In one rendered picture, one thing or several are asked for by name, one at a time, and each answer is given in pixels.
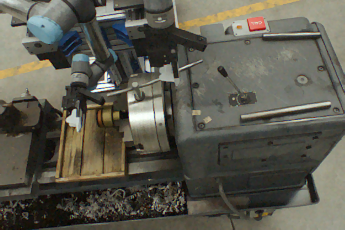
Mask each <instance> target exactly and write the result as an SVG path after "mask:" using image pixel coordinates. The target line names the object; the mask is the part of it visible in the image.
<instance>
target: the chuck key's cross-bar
mask: <svg viewBox="0 0 345 230"><path fill-rule="evenodd" d="M202 62H203V59H200V60H198V61H194V62H192V63H190V64H188V65H186V66H184V67H182V68H179V72H181V71H183V70H186V69H188V68H191V67H193V66H196V65H197V64H200V63H202ZM157 81H161V80H160V77H159V78H156V79H154V80H152V81H148V82H146V83H142V84H139V89H140V88H143V87H146V86H149V85H151V84H154V83H156V82H157ZM132 90H134V89H133V87H130V88H126V89H121V90H119V91H115V92H112V93H109V94H107V97H111V96H116V95H119V94H122V93H125V92H128V91H132Z"/></svg>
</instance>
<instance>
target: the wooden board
mask: <svg viewBox="0 0 345 230"><path fill-rule="evenodd" d="M109 104H110V105H109ZM112 105H113V102H106V103H104V105H103V106H101V105H99V104H92V105H87V112H88V113H86V122H85V124H84V126H83V128H84V129H81V130H80V132H77V129H76V127H73V126H70V125H69V123H68V122H66V118H67V117H69V116H71V115H67V113H68V112H67V111H66V110H64V113H63V121H62V132H61V135H60V150H59V159H58V163H57V170H56V176H55V178H56V179H55V182H57V183H59V184H62V183H72V182H81V181H82V182H84V181H95V180H100V179H108V178H119V177H125V176H127V171H126V164H127V147H126V145H125V143H124V138H122V137H120V132H116V129H114V128H111V129H110V128H99V126H98V124H97V120H96V116H95V115H96V112H97V111H96V110H98V109H104V108H105V107H111V106H112ZM95 111H96V112H95ZM67 125H68V127H67ZM108 133H109V134H108ZM113 134H114V135H113ZM120 138H121V139H120ZM119 140H120V141H119ZM112 141H113V142H112ZM107 142H108V143H107ZM116 142H117V143H116ZM112 143H113V146H111V145H112ZM114 143H116V144H114ZM108 144H109V145H108ZM120 145H121V146H120ZM117 151H118V152H117ZM105 152H106V153H105ZM108 153H109V154H110V155H108ZM116 155H117V156H116ZM72 156H73V157H72ZM88 157H89V158H88ZM117 157H119V158H120V159H119V158H117ZM64 158H65V159H64ZM79 158H81V159H79ZM104 159H105V160H104ZM84 161H85V162H86V163H85V162H84ZM95 162H96V163H95ZM117 162H118V163H117ZM76 163H78V164H76ZM114 164H115V165H114ZM116 164H119V165H118V166H117V165H116ZM120 164H121V165H120ZM102 165H103V167H102ZM64 166H65V167H64ZM79 167H80V169H79ZM112 167H113V170H112ZM77 168H78V169H77ZM114 169H116V170H114ZM119 169H120V171H118V170H119ZM68 170H69V171H68ZM58 171H59V172H58ZM67 171H68V172H67ZM117 171H118V172H117ZM72 173H73V175H72ZM80 173H81V175H80ZM93 173H94V174H93ZM62 174H63V175H62ZM66 175H67V176H66ZM68 176H69V177H68ZM79 177H80V178H79ZM68 178H69V179H68Z"/></svg>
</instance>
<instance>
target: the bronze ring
mask: <svg viewBox="0 0 345 230"><path fill-rule="evenodd" d="M120 119H123V111H122V110H116V111H114V109H113V106H111V107H105V108H104V109H98V110H97V112H96V120H97V124H98V126H99V128H114V129H115V127H114V125H115V120H120Z"/></svg>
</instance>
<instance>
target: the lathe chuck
mask: <svg viewBox="0 0 345 230"><path fill-rule="evenodd" d="M153 73H154V72H150V73H140V74H135V75H137V77H135V78H129V80H128V88H130V87H132V83H133V82H134V81H136V82H138V84H142V83H146V82H148V81H152V78H153ZM135 75H131V76H135ZM140 90H141V92H143V93H144V95H145V96H144V98H143V99H142V100H140V101H138V100H137V99H136V98H135V95H136V94H135V92H134V90H132V91H128V92H127V102H128V116H129V124H130V128H131V134H132V138H133V143H134V145H137V143H138V144H143V145H144V149H143V150H140V149H137V151H138V153H140V154H149V153H154V152H162V150H161V146H160V143H159V140H158V135H157V131H156V124H155V117H154V106H153V91H152V84H151V85H149V86H146V87H143V88H140Z"/></svg>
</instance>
